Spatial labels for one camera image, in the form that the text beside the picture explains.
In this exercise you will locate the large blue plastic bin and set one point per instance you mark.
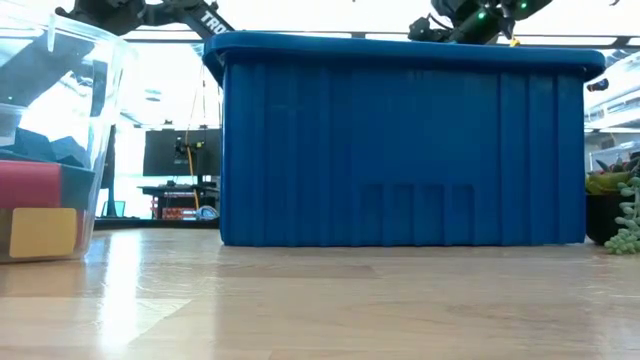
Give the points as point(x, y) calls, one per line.
point(400, 150)

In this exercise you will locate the clear plastic block container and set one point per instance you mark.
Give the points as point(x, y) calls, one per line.
point(100, 125)

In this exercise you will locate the red block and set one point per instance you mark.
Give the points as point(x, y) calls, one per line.
point(30, 185)

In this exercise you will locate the potted succulent plant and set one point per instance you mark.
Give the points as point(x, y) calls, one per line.
point(612, 210)

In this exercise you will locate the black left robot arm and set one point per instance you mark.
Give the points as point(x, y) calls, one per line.
point(205, 20)

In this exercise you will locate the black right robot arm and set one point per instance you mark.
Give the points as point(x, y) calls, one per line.
point(480, 22)

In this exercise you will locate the dark background table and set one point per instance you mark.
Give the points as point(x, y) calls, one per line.
point(175, 192)

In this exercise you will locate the black monitor screen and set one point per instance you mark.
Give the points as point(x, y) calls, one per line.
point(160, 152)

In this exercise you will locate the round ceiling sensor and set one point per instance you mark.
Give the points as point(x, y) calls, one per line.
point(152, 92)

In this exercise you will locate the small laptop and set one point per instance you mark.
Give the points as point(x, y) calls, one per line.
point(115, 208)

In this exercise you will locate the small yellow hanging object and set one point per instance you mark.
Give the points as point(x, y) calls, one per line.
point(514, 43)

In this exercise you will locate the black ceiling camera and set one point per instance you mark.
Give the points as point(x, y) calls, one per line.
point(597, 84)

